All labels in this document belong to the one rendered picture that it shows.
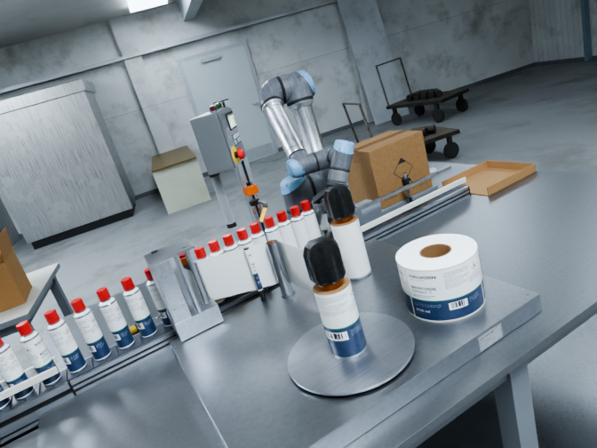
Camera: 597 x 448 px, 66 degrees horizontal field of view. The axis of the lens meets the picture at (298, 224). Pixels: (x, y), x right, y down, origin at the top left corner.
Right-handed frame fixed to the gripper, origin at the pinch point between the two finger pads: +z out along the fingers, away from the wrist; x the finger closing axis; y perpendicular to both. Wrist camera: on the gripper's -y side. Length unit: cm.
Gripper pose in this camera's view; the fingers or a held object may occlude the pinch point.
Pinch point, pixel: (323, 234)
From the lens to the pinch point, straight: 174.5
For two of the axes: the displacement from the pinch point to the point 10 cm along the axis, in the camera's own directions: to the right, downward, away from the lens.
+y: 4.6, 1.7, -8.7
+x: 8.7, 1.2, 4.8
